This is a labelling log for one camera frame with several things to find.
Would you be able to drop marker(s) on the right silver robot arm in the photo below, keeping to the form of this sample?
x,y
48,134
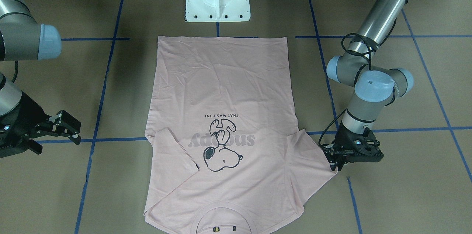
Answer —
x,y
22,38

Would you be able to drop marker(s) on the pink snoopy t-shirt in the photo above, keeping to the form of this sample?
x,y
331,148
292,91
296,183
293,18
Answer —
x,y
227,154

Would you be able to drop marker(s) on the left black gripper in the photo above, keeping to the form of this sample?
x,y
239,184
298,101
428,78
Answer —
x,y
342,136

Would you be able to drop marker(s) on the brown paper table cover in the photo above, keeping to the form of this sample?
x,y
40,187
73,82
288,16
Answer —
x,y
106,72

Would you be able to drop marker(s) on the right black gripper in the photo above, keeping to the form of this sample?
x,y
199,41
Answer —
x,y
26,115

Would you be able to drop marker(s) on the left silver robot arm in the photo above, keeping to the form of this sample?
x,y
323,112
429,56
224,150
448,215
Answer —
x,y
374,87

